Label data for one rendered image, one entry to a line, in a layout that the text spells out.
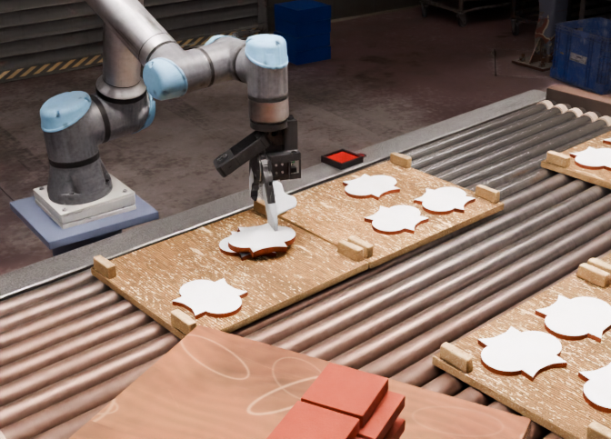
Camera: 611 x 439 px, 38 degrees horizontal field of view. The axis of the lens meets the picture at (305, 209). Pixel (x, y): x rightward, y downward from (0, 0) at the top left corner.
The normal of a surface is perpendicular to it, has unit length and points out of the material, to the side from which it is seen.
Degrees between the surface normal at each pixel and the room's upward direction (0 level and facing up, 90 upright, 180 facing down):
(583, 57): 90
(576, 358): 0
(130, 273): 0
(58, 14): 85
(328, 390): 0
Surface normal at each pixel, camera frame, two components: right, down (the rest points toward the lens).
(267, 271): -0.01, -0.91
